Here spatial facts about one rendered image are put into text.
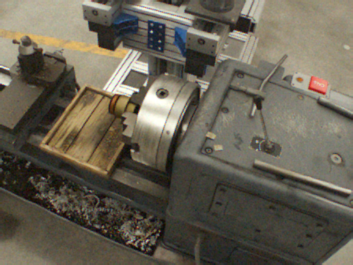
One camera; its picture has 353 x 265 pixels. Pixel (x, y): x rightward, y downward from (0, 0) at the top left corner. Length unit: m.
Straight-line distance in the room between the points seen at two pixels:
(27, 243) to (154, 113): 1.41
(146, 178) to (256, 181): 0.56
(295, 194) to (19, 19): 3.11
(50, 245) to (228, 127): 1.48
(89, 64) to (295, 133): 2.21
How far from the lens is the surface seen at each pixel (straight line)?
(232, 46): 3.02
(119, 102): 1.33
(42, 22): 3.62
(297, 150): 1.13
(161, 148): 1.19
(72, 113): 1.63
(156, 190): 1.43
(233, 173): 1.04
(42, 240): 2.35
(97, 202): 1.78
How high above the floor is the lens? 2.13
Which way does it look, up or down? 53 degrees down
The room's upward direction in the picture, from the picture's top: 7 degrees clockwise
